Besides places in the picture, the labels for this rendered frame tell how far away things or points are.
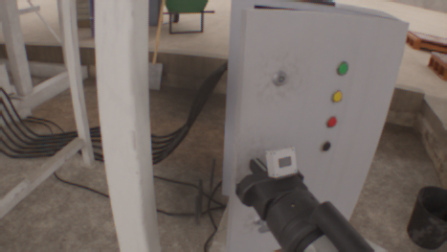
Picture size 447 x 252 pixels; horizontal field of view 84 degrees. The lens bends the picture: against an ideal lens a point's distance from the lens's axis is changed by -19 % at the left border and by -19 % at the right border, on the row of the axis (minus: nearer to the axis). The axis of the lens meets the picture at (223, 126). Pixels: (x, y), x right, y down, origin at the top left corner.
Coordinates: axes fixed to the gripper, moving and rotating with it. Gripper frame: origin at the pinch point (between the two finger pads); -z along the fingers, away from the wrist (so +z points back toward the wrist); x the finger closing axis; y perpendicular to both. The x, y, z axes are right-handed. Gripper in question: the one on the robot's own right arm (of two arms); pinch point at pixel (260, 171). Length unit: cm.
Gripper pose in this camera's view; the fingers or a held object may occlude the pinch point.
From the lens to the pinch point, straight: 55.6
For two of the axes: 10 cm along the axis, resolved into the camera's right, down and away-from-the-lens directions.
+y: -0.4, 8.7, 4.9
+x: -9.3, 1.4, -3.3
